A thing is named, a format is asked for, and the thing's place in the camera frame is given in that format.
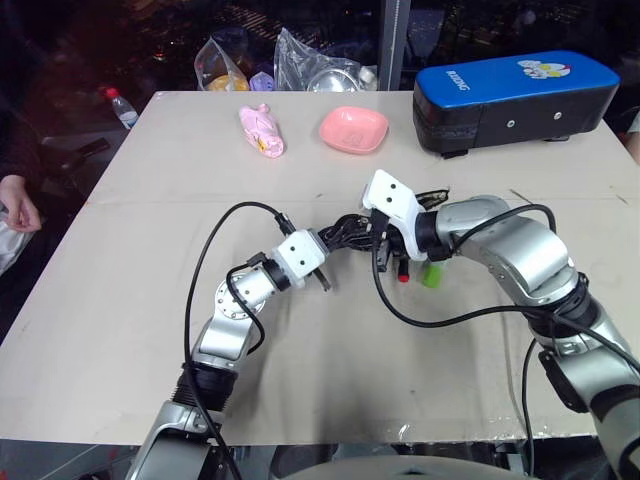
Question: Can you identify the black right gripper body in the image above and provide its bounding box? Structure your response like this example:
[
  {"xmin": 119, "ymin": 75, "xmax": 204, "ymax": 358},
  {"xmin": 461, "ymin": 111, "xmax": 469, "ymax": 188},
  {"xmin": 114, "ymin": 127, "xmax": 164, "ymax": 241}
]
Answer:
[{"xmin": 384, "ymin": 225, "xmax": 414, "ymax": 264}]

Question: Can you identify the green highlighter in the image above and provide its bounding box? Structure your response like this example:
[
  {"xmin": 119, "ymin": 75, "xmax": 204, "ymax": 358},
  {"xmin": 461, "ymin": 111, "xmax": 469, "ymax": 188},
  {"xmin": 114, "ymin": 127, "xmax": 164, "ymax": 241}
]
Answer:
[{"xmin": 420, "ymin": 260, "xmax": 445, "ymax": 290}]

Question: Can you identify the bystander bare hand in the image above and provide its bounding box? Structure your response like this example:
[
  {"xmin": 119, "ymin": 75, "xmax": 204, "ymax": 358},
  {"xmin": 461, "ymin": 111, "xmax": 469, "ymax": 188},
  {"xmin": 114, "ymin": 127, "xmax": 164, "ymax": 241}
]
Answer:
[{"xmin": 0, "ymin": 173, "xmax": 43, "ymax": 233}]

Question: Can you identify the pink plastic dish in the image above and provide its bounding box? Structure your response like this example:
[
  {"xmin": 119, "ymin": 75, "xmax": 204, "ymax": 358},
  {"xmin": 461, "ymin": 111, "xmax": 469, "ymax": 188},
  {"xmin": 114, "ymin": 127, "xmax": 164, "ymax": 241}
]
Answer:
[{"xmin": 319, "ymin": 105, "xmax": 391, "ymax": 156}]

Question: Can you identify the pink plush toy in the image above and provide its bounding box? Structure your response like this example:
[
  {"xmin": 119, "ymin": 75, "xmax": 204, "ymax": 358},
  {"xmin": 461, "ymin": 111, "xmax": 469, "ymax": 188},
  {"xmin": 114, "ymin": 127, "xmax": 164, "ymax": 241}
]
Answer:
[{"xmin": 238, "ymin": 102, "xmax": 287, "ymax": 162}]

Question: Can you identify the round metal bowl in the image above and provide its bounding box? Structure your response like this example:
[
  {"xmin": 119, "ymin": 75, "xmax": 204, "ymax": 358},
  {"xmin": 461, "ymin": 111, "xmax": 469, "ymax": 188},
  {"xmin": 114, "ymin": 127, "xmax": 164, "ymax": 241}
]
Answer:
[{"xmin": 305, "ymin": 68, "xmax": 361, "ymax": 94}]

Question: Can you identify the purple small object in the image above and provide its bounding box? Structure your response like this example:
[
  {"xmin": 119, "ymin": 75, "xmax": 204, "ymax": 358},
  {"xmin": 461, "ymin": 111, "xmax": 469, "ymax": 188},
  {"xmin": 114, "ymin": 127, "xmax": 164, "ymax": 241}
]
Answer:
[{"xmin": 249, "ymin": 70, "xmax": 276, "ymax": 93}]

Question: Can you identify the clear plastic bag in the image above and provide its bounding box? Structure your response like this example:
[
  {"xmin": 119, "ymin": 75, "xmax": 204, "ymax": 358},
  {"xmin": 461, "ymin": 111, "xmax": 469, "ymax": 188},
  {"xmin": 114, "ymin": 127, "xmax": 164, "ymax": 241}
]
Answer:
[
  {"xmin": 193, "ymin": 30, "xmax": 251, "ymax": 93},
  {"xmin": 273, "ymin": 26, "xmax": 365, "ymax": 94}
]

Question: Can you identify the blue and black padded box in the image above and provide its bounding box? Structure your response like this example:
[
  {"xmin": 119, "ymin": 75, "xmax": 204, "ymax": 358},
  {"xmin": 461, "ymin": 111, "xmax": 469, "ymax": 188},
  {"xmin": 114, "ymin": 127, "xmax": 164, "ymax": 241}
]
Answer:
[{"xmin": 412, "ymin": 49, "xmax": 622, "ymax": 161}]

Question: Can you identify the yellow orange object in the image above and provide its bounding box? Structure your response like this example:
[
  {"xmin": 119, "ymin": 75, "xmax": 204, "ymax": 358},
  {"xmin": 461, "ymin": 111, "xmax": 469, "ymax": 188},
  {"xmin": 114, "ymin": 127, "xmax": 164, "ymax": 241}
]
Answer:
[{"xmin": 206, "ymin": 73, "xmax": 250, "ymax": 93}]

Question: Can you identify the grey rounded hump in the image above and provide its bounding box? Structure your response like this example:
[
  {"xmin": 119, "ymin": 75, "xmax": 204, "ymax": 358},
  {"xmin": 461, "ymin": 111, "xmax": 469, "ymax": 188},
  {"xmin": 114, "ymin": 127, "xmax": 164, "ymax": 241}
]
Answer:
[{"xmin": 279, "ymin": 452, "xmax": 532, "ymax": 480}]

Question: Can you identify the water bottle with red cap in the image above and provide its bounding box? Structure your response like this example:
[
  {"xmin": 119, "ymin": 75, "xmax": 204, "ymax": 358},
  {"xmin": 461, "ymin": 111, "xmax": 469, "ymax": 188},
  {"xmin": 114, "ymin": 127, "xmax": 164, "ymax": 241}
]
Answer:
[{"xmin": 101, "ymin": 87, "xmax": 141, "ymax": 132}]

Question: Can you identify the black flat device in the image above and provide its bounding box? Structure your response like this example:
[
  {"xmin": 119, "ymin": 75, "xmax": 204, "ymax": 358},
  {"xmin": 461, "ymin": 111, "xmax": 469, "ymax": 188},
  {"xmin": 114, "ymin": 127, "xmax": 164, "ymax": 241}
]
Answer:
[{"xmin": 73, "ymin": 138, "xmax": 110, "ymax": 158}]

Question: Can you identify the white plastic bag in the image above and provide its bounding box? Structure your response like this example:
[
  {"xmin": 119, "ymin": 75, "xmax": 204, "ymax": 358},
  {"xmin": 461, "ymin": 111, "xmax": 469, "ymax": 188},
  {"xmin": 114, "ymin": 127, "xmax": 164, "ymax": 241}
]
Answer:
[{"xmin": 0, "ymin": 202, "xmax": 34, "ymax": 277}]

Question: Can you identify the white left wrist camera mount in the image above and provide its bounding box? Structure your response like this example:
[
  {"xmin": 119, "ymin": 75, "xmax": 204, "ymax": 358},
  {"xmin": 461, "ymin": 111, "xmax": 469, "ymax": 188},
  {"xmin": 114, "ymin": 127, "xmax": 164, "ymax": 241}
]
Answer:
[{"xmin": 271, "ymin": 228, "xmax": 327, "ymax": 291}]

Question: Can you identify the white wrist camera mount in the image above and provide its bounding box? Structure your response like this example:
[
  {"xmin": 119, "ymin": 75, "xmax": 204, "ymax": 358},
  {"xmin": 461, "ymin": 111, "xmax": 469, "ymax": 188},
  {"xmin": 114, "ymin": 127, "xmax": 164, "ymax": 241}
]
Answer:
[
  {"xmin": 271, "ymin": 228, "xmax": 327, "ymax": 291},
  {"xmin": 360, "ymin": 169, "xmax": 432, "ymax": 262}
]

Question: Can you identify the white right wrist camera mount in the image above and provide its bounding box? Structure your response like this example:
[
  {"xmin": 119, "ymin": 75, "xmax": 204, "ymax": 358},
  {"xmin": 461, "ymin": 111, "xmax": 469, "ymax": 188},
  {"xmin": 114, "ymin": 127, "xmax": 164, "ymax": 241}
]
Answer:
[{"xmin": 360, "ymin": 169, "xmax": 432, "ymax": 262}]

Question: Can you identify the short black left wrist cable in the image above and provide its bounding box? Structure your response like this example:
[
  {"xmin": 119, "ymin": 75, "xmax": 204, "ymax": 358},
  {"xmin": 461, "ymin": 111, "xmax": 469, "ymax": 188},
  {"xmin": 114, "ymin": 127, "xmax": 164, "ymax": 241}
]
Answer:
[{"xmin": 225, "ymin": 251, "xmax": 272, "ymax": 354}]

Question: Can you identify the long black left arm cable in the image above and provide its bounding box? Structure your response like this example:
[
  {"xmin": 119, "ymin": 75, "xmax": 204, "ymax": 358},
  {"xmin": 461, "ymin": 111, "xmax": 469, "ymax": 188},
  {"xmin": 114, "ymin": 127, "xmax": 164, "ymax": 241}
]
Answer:
[{"xmin": 183, "ymin": 201, "xmax": 297, "ymax": 480}]

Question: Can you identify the grey vertical post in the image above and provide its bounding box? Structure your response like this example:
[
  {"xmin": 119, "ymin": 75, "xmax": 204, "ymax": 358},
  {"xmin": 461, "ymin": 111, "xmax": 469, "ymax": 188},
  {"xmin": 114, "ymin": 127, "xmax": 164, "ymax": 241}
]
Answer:
[{"xmin": 377, "ymin": 0, "xmax": 412, "ymax": 92}]

